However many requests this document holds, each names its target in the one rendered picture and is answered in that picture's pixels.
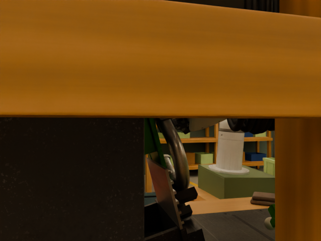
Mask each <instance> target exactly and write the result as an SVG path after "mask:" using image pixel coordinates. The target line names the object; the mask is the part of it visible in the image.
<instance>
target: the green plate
mask: <svg viewBox="0 0 321 241"><path fill-rule="evenodd" d="M144 126H145V127H144V155H146V154H150V155H151V158H152V160H153V161H155V162H157V163H159V164H160V165H162V166H164V167H165V168H167V166H166V163H165V159H164V155H163V151H162V147H161V143H160V139H159V135H158V131H157V128H156V124H155V120H154V118H144Z"/></svg>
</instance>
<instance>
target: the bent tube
mask: <svg viewBox="0 0 321 241"><path fill-rule="evenodd" d="M154 120H155V124H156V123H157V124H158V126H159V128H160V130H161V132H162V134H163V136H164V138H165V140H166V143H167V145H168V148H169V150H170V153H171V157H172V161H173V165H174V169H175V176H176V183H175V184H176V186H177V189H178V191H182V190H185V189H188V187H189V183H190V173H189V166H188V161H187V157H186V154H185V150H184V147H183V144H182V142H181V139H180V137H179V135H178V133H177V131H176V129H175V127H174V125H173V123H172V121H171V120H170V119H169V120H165V121H160V119H159V118H154ZM184 204H185V203H183V204H181V205H178V206H177V207H178V208H181V207H184Z"/></svg>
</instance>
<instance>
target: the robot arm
mask: <svg viewBox="0 0 321 241"><path fill-rule="evenodd" d="M159 119H160V121H166V120H169V119H170V120H171V121H172V123H173V125H174V127H175V129H176V130H181V131H182V132H183V133H184V134H188V133H189V132H191V131H198V130H202V129H205V128H208V127H210V126H213V125H215V124H218V123H219V133H218V145H217V158H216V164H212V165H209V166H208V168H209V169H210V170H212V171H214V172H218V173H223V174H230V175H247V174H249V170H248V169H246V168H243V167H242V160H243V148H244V135H245V133H244V132H242V131H241V130H240V131H236V132H234V131H232V130H231V129H230V127H229V125H228V122H227V119H226V118H175V119H173V118H159ZM181 121H183V122H184V123H181Z"/></svg>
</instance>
